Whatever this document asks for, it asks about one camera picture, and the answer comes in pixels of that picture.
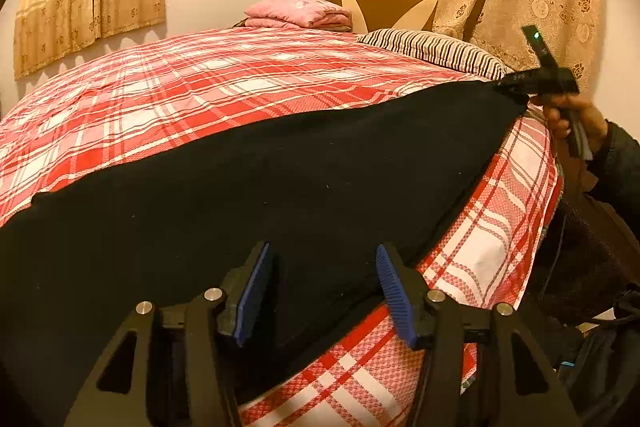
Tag person's right hand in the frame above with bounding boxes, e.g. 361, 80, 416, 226
530, 94, 610, 158

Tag black pants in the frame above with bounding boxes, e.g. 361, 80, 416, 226
0, 79, 528, 427

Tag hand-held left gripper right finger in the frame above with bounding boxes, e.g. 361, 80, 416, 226
375, 243, 583, 427

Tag person's right forearm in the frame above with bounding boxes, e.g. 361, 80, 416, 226
584, 119, 640, 228

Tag person's dark brown clothing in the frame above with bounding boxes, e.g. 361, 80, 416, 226
525, 187, 640, 325

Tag red plaid bed sheet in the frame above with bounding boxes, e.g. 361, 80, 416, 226
0, 27, 566, 427

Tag pink folded blanket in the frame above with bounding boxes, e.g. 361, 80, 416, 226
244, 0, 354, 32

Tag black bag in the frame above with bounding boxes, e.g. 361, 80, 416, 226
552, 289, 640, 427

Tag striped pillow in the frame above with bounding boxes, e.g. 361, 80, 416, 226
356, 28, 508, 81

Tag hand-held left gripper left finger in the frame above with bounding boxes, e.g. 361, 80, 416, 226
62, 241, 276, 427

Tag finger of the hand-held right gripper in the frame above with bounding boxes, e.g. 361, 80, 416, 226
493, 76, 531, 106

